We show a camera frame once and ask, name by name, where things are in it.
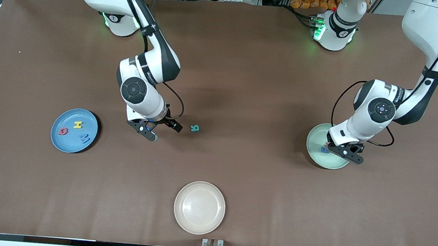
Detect blue plate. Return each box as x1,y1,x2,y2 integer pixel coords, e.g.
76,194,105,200
49,106,100,156

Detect cream plate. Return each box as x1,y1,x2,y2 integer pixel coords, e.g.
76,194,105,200
172,179,228,237

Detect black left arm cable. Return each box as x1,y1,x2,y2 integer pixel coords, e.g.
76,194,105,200
329,0,438,152

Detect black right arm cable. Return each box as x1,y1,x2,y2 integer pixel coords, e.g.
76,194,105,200
160,81,187,121

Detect green plate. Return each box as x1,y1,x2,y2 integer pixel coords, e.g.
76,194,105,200
304,121,354,171

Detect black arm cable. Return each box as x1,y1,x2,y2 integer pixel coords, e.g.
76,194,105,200
160,81,187,121
329,0,438,152

